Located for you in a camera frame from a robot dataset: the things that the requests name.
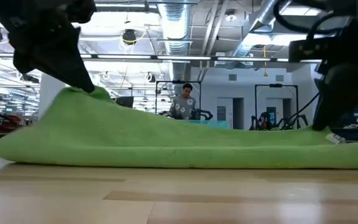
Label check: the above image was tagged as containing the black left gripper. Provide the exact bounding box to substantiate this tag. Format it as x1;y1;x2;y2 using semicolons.
0;0;96;93

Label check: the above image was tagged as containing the green microfiber towel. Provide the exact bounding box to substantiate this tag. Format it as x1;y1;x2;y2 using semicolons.
0;85;358;170

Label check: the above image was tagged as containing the teal plastic basket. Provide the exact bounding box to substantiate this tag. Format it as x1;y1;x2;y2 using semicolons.
178;119;229;130

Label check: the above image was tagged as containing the background workstation table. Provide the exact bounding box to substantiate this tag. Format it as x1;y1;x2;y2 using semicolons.
331;101;358;142

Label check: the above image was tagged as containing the red and black equipment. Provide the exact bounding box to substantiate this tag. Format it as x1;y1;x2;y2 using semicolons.
0;107;24;133

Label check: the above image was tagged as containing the dark background monitor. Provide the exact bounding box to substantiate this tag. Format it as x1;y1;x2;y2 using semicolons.
114;96;135;109

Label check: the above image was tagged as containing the long ceiling light strip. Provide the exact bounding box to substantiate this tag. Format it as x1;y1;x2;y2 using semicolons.
79;53;323;63

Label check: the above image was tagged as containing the person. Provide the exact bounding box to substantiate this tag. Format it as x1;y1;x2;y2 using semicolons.
168;83;200;121

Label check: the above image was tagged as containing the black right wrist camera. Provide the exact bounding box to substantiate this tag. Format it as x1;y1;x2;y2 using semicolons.
289;18;352;63

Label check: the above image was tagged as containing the yellow hanging cord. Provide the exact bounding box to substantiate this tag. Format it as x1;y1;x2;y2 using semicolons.
262;45;269;78

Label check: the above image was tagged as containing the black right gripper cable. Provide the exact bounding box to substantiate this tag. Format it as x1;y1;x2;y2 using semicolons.
273;0;335;34

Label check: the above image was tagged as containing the silver ceiling duct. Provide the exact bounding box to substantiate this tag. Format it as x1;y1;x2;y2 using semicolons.
157;0;192;82
231;0;281;58

